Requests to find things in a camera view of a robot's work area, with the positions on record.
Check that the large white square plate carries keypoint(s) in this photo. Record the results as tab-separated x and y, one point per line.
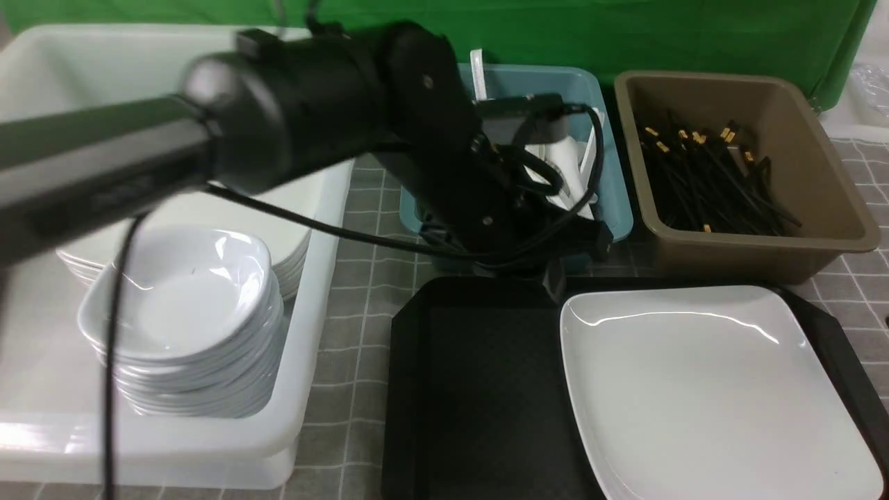
708	393

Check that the grey checked tablecloth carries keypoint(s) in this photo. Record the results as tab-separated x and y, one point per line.
339	454

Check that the pile of black chopsticks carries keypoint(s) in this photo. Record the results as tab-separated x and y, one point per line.
712	180

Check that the stack of white square plates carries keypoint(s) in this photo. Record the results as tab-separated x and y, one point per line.
288	243

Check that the pile of white spoons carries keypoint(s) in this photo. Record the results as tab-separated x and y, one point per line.
588	153

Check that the clear plastic bag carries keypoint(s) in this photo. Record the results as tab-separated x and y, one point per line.
869	87

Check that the stack of small white bowls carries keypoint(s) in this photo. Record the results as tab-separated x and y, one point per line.
202	326

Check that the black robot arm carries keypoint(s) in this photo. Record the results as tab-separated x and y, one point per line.
275	111

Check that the large white plastic bin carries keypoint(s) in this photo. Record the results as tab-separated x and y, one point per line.
57	68

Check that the black serving tray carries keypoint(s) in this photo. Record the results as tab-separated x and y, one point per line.
478	405

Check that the green backdrop cloth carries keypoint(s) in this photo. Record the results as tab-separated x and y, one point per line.
809	43

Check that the brown plastic bin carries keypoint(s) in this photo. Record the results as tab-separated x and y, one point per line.
809	179

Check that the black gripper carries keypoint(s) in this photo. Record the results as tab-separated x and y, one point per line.
467	168

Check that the teal plastic bin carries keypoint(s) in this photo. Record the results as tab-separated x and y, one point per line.
611	208

